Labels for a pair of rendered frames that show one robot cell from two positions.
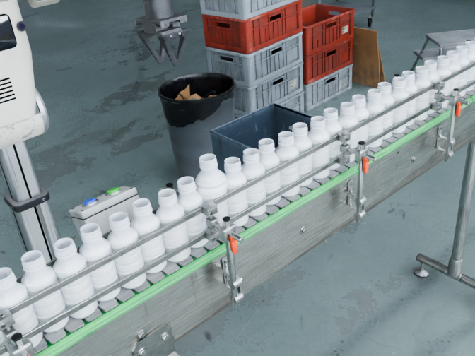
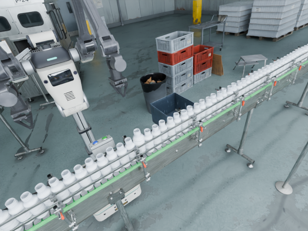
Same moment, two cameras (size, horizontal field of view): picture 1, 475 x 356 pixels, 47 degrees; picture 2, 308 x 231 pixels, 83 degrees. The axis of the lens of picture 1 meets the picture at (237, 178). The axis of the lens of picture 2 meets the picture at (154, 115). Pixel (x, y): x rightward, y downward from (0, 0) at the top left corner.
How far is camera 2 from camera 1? 0.36 m
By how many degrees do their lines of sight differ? 9
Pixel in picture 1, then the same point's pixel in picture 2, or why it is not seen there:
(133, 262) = (106, 170)
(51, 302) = (73, 187)
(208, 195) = (136, 144)
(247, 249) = (152, 161)
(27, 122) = (80, 105)
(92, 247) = (89, 167)
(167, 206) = (119, 150)
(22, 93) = (77, 96)
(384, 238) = (216, 135)
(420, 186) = not seen: hidden behind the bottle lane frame
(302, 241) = (176, 154)
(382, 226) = not seen: hidden behind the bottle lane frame
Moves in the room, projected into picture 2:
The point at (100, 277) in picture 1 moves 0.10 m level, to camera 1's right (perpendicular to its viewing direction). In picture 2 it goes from (93, 176) to (111, 176)
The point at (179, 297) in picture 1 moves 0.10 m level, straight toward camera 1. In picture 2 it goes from (125, 179) to (124, 195)
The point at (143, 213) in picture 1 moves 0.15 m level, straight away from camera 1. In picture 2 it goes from (110, 153) to (112, 134)
